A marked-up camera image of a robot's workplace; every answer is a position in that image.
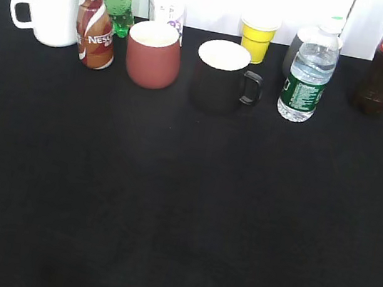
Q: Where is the brown Nescafe coffee bottle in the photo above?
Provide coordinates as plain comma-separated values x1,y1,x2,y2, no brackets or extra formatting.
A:
76,0,114,70

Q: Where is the white purple paper cup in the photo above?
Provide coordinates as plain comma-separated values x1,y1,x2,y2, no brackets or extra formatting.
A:
149,0,185,45

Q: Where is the black mug white interior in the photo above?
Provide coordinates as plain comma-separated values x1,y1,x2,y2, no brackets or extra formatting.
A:
189,39,264,114

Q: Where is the grey cup white interior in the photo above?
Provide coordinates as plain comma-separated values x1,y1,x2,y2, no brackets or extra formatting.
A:
282,24,343,85

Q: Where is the white ceramic mug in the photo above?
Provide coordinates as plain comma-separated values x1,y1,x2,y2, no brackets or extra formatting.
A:
9,0,78,48

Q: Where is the clear water bottle green label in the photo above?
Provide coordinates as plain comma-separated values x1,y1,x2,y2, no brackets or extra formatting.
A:
277,16,346,123

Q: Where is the red-brown ceramic cup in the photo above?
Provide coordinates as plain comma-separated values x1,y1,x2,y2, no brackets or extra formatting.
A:
126,21,181,90

